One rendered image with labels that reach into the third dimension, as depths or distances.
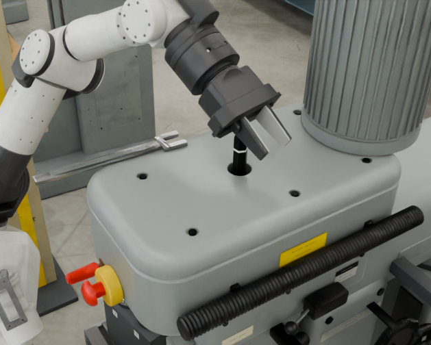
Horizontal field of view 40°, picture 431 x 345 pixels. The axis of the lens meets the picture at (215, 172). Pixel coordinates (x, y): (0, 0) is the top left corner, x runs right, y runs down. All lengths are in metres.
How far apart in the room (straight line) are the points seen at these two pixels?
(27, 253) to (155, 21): 0.55
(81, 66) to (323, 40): 0.42
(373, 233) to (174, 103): 4.00
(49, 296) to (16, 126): 2.25
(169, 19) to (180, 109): 3.93
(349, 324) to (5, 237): 0.67
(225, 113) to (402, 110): 0.29
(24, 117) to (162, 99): 3.85
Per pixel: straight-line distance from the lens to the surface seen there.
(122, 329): 1.78
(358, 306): 1.18
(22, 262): 1.19
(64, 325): 3.20
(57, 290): 3.32
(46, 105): 1.11
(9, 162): 1.14
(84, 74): 1.08
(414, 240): 1.20
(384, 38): 0.88
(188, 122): 4.61
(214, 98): 0.82
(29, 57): 1.06
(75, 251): 3.56
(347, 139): 0.96
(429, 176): 1.19
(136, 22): 0.87
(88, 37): 1.00
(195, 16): 0.86
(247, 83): 0.85
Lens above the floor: 2.43
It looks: 37 degrees down
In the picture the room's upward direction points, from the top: 1 degrees clockwise
